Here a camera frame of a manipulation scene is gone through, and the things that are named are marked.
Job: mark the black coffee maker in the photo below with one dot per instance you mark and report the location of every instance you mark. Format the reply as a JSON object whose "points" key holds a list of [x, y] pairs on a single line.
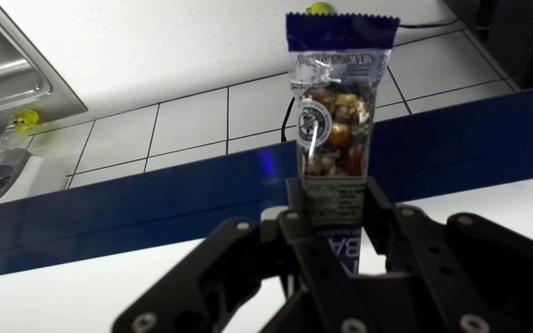
{"points": [[506, 30]]}

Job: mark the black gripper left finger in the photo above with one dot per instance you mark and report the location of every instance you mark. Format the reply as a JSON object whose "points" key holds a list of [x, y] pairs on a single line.
{"points": [[206, 289]]}

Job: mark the yellow-green lime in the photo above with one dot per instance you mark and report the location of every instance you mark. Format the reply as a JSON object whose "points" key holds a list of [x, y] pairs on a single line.
{"points": [[321, 8]]}

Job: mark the granola bar blue wrapper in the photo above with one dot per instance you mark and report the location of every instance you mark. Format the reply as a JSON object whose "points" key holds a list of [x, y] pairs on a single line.
{"points": [[337, 64]]}

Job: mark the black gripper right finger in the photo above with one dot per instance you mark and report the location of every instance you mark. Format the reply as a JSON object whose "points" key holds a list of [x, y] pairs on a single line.
{"points": [[465, 275]]}

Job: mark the stainless steel sink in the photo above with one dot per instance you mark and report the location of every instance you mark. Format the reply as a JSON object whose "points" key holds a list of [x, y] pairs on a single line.
{"points": [[28, 80]]}

